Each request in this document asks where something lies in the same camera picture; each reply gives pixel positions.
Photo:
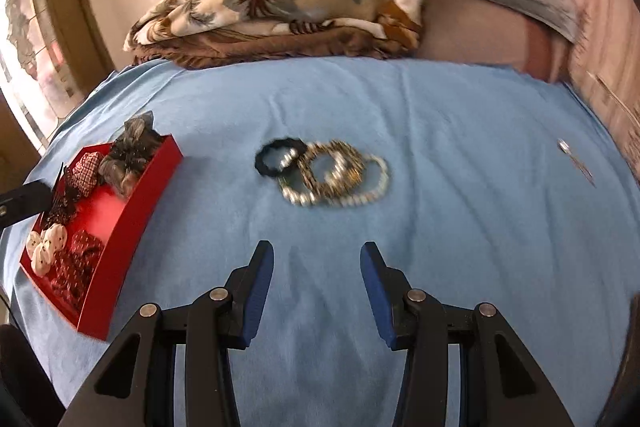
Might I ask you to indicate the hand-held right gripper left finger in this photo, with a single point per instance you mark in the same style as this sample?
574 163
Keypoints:
260 287

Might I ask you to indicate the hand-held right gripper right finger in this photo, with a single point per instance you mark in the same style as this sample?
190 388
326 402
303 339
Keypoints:
375 292

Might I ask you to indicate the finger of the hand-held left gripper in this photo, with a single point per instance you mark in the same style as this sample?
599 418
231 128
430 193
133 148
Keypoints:
25 203

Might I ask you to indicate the black sequined hair bow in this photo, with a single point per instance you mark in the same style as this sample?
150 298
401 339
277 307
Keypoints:
57 214

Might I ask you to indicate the black leaf hair clip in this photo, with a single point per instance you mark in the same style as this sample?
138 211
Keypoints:
65 189

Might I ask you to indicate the white dotted scrunchie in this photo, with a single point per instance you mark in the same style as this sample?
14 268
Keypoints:
45 247

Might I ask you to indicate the red polka dot bow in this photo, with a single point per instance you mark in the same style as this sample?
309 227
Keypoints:
82 172

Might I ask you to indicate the red white plaid scrunchie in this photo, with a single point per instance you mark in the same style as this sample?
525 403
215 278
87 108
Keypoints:
75 264

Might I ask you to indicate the red box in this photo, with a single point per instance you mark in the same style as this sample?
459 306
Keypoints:
125 227

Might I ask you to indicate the grey organza scrunchie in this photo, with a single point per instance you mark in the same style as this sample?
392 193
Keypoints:
125 157

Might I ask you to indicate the blue blanket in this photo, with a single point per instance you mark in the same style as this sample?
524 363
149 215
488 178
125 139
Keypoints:
450 257

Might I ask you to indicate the silver hair pin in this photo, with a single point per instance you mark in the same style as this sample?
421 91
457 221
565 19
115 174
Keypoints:
565 147

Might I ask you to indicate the brown quilted blanket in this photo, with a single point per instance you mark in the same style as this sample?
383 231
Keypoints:
250 48

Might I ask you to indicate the pink bed sheet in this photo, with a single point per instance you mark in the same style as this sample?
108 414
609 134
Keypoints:
465 32

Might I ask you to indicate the striped pink pillow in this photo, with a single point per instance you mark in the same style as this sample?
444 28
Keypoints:
615 57

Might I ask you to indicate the wooden window frame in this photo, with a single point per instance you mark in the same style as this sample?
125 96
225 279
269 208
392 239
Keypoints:
85 7

